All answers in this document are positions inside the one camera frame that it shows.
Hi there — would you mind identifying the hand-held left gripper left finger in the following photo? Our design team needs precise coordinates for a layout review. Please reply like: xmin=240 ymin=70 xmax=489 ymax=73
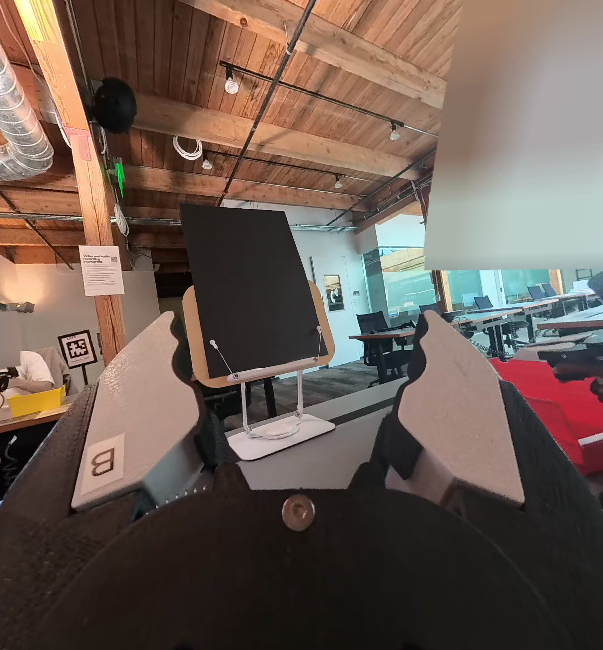
xmin=70 ymin=310 xmax=218 ymax=511

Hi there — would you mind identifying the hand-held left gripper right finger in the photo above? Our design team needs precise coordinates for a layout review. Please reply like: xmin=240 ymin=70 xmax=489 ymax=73
xmin=368 ymin=310 xmax=526 ymax=510

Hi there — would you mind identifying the red plastic bin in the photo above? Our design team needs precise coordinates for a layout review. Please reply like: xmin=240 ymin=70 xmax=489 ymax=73
xmin=489 ymin=355 xmax=603 ymax=476

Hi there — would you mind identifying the black white marker sign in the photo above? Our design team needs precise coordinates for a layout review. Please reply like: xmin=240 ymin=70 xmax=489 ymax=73
xmin=58 ymin=330 xmax=100 ymax=388

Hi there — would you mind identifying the yellow plastic bin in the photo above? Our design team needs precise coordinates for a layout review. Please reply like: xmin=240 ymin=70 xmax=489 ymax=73
xmin=7 ymin=385 xmax=67 ymax=418

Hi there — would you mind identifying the wooden office desk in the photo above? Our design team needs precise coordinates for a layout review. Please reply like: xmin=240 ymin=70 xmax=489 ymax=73
xmin=348 ymin=327 xmax=418 ymax=389
xmin=0 ymin=393 xmax=81 ymax=440

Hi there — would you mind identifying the white paper notice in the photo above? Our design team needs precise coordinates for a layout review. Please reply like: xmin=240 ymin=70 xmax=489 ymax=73
xmin=78 ymin=245 xmax=126 ymax=297

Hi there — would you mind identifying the book stand with black sheet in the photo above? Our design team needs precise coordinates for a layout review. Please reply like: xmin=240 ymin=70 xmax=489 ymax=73
xmin=179 ymin=203 xmax=338 ymax=463

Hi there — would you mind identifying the black round ribbed dome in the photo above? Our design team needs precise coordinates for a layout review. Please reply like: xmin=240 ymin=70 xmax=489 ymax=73
xmin=93 ymin=76 xmax=138 ymax=135

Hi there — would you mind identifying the white cable coil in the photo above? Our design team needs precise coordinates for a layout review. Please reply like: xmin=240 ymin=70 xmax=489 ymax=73
xmin=172 ymin=134 xmax=204 ymax=162

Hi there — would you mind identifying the silver ventilation duct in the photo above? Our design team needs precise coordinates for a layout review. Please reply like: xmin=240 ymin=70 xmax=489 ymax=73
xmin=0 ymin=7 xmax=56 ymax=182

